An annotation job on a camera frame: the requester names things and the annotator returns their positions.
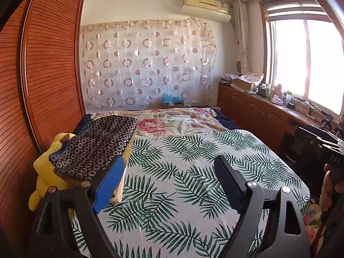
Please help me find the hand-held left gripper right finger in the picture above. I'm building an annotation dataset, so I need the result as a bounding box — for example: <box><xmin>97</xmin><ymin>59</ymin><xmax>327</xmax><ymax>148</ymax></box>
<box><xmin>213</xmin><ymin>154</ymin><xmax>312</xmax><ymax>258</ymax></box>

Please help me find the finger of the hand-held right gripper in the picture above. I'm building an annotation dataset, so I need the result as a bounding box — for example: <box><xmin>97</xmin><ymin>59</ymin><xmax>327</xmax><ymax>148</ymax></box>
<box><xmin>316</xmin><ymin>137</ymin><xmax>344</xmax><ymax>151</ymax></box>

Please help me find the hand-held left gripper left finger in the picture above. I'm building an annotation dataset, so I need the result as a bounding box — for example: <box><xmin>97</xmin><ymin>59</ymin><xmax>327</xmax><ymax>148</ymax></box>
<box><xmin>27</xmin><ymin>156</ymin><xmax>125</xmax><ymax>258</ymax></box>

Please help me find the navy circle-patterned shirt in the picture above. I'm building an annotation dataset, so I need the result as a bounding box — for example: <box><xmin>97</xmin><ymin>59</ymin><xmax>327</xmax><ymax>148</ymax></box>
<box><xmin>49</xmin><ymin>115</ymin><xmax>139</xmax><ymax>182</ymax></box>

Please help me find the person's right hand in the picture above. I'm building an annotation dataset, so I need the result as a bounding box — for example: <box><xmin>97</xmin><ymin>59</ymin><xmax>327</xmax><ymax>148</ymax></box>
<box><xmin>320</xmin><ymin>163</ymin><xmax>344</xmax><ymax>213</ymax></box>

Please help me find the small black tripod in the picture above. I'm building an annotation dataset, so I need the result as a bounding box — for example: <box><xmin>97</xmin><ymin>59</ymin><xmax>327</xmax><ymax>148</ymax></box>
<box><xmin>321</xmin><ymin>114</ymin><xmax>334</xmax><ymax>132</ymax></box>

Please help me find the leaf print bedsheet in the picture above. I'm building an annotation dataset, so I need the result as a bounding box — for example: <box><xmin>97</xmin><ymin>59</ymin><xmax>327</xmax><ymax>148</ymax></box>
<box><xmin>71</xmin><ymin>129</ymin><xmax>311</xmax><ymax>258</ymax></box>

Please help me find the yellow plush toy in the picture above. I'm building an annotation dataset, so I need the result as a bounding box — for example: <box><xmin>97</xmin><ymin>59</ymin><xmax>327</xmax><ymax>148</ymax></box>
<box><xmin>28</xmin><ymin>133</ymin><xmax>77</xmax><ymax>218</ymax></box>

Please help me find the floral mattress sheet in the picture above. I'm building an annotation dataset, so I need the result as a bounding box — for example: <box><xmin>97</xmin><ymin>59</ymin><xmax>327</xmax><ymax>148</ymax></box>
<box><xmin>304</xmin><ymin>203</ymin><xmax>323</xmax><ymax>248</ymax></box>

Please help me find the long wooden cabinet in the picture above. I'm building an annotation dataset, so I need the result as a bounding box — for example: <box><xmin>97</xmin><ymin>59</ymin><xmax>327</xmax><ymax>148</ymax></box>
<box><xmin>217</xmin><ymin>82</ymin><xmax>344</xmax><ymax>151</ymax></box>

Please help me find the floral blanket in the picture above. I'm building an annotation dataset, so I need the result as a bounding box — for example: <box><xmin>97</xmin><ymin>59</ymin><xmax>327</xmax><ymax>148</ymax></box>
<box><xmin>90</xmin><ymin>107</ymin><xmax>229</xmax><ymax>139</ymax></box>

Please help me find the cardboard box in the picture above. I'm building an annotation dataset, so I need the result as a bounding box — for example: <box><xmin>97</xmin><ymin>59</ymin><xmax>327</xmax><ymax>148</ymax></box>
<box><xmin>235</xmin><ymin>78</ymin><xmax>256</xmax><ymax>91</ymax></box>

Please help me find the light blue plastic item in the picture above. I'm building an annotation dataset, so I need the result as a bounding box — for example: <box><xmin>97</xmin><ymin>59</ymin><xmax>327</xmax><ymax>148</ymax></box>
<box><xmin>161</xmin><ymin>93</ymin><xmax>184</xmax><ymax>109</ymax></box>

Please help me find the sheer circle-patterned curtain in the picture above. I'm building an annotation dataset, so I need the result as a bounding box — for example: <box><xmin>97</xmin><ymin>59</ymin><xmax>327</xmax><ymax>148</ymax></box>
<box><xmin>80</xmin><ymin>19</ymin><xmax>218</xmax><ymax>108</ymax></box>

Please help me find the cream window curtain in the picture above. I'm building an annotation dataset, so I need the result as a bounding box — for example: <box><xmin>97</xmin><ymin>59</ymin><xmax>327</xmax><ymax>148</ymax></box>
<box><xmin>232</xmin><ymin>0</ymin><xmax>250</xmax><ymax>74</ymax></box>

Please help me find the tangle of cables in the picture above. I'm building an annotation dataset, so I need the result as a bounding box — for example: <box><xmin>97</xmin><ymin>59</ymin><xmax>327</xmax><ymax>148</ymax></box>
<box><xmin>304</xmin><ymin>103</ymin><xmax>321</xmax><ymax>119</ymax></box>

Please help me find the wall air conditioner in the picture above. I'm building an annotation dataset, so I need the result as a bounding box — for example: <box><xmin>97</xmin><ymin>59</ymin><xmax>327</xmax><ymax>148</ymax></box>
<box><xmin>181</xmin><ymin>0</ymin><xmax>232</xmax><ymax>23</ymax></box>

